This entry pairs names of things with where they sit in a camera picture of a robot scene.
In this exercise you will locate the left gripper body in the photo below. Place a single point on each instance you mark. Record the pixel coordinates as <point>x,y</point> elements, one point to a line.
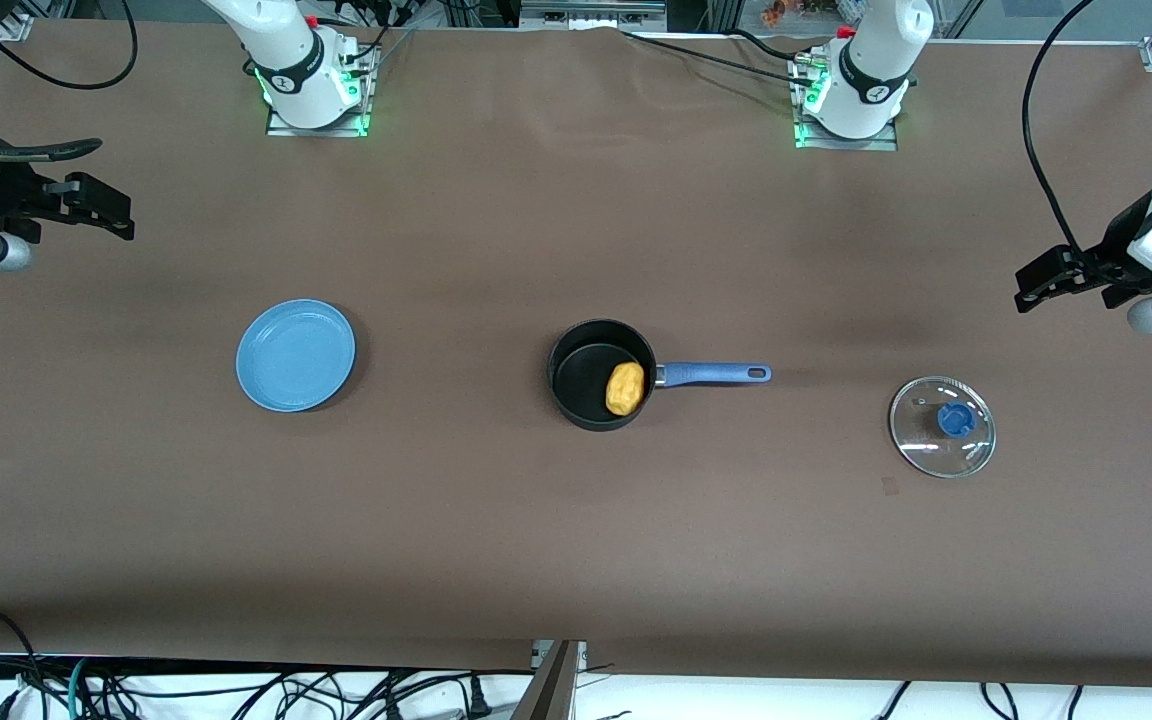
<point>1117,243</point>

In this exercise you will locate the glass lid with blue knob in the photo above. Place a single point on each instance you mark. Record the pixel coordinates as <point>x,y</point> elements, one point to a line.
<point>954,420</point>

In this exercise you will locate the yellow potato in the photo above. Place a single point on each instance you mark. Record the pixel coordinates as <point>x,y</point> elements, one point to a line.
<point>624,390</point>

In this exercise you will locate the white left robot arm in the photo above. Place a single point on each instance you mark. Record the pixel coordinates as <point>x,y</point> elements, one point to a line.
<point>876,60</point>

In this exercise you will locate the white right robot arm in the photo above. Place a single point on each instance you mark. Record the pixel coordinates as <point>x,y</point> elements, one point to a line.
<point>286,50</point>

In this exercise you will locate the blue plate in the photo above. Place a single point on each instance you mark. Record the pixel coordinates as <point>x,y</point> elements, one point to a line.
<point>296,355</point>

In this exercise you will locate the orange background object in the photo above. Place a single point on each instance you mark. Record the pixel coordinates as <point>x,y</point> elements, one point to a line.
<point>774,12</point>

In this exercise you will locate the black power plug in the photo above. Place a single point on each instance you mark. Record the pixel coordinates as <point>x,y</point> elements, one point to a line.
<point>478,700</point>

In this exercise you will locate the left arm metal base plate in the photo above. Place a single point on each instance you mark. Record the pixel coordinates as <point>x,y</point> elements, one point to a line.
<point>881,143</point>

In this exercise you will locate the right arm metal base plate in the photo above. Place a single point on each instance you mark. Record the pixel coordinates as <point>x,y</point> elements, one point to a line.
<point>336,129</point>

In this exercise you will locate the aluminium rail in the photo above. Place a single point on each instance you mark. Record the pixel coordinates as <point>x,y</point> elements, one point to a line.
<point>586,12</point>

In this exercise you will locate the aluminium frame post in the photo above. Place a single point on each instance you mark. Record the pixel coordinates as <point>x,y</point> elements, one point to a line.
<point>556,690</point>

